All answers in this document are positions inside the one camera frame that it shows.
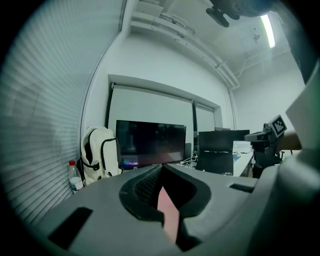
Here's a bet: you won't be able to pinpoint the pink mouse pad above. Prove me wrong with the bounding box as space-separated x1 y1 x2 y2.
156 185 180 245

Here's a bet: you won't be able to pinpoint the ceiling tube light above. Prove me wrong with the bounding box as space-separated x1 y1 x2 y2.
259 13 277 49

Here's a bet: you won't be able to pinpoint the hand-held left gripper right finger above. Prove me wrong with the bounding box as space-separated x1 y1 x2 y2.
162 163 259 252

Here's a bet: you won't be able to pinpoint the white venetian blind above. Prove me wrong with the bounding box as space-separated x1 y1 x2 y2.
0 0 125 227

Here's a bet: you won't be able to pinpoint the small black monitor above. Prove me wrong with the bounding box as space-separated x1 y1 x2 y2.
214 126 251 142

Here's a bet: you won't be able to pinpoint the person's right forearm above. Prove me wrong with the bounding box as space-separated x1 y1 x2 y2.
277 131 304 151

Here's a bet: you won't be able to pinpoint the black head camera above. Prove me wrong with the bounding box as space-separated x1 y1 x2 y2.
205 0 241 28

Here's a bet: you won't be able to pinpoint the large black monitor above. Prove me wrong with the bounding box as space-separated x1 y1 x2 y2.
115 119 187 171

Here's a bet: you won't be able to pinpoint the clear bottle with red cap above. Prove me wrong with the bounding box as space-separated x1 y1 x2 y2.
68 160 84 194

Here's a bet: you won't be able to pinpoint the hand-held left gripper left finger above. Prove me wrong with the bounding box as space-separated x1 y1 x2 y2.
32 164 181 256

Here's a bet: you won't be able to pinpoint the black laptop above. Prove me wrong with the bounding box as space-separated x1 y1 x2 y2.
195 130 235 176

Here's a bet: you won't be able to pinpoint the narrow white roller blind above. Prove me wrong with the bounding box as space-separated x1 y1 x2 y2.
194 101 216 146

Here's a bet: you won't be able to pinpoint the person's white shirt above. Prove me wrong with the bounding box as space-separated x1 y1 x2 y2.
284 57 320 157

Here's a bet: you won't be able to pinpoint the white cables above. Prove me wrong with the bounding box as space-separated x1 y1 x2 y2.
179 155 200 169

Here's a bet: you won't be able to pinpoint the white ceiling cable tray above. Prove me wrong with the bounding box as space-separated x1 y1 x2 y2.
129 11 241 90

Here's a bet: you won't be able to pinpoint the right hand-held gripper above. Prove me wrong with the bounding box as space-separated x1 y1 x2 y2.
244 114 288 154

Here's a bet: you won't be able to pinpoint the white backpack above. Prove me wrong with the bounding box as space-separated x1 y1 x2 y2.
80 126 123 186

